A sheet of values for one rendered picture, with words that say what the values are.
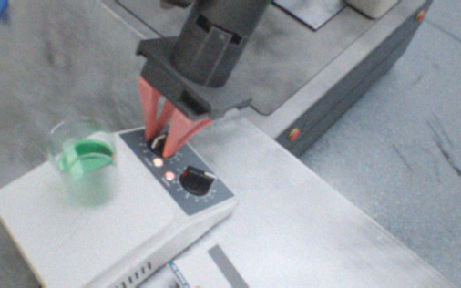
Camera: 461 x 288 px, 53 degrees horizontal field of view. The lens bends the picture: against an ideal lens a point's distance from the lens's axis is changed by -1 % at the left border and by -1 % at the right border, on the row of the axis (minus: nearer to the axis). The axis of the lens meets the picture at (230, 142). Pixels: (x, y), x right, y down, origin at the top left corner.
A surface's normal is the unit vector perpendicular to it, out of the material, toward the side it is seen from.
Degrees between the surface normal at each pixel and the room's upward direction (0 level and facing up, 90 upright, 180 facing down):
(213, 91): 30
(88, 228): 0
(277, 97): 0
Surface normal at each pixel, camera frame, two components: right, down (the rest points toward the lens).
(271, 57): 0.07, -0.54
